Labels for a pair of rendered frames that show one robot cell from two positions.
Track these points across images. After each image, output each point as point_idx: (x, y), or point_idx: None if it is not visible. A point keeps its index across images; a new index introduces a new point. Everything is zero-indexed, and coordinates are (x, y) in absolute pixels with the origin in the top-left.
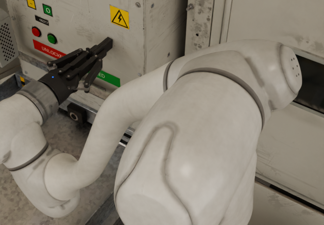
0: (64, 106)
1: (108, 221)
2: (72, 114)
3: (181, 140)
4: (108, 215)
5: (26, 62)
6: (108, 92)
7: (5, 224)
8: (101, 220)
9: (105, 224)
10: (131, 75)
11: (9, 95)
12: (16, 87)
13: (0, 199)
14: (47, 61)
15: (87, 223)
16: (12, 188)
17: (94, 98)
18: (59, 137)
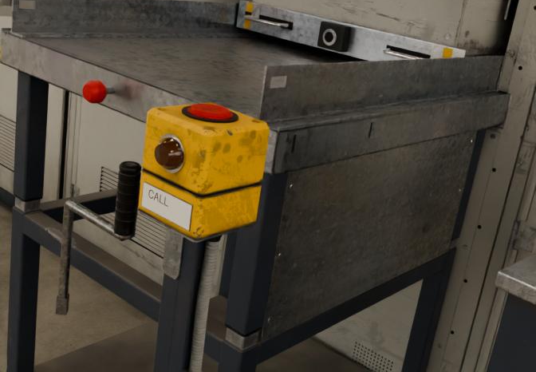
0: (310, 37)
1: (396, 108)
2: (327, 32)
3: None
4: (394, 103)
5: None
6: None
7: (215, 78)
8: (384, 100)
9: (390, 108)
10: None
11: (221, 33)
12: (232, 28)
13: (206, 67)
14: None
15: (372, 65)
16: (226, 66)
17: (373, 1)
18: (300, 61)
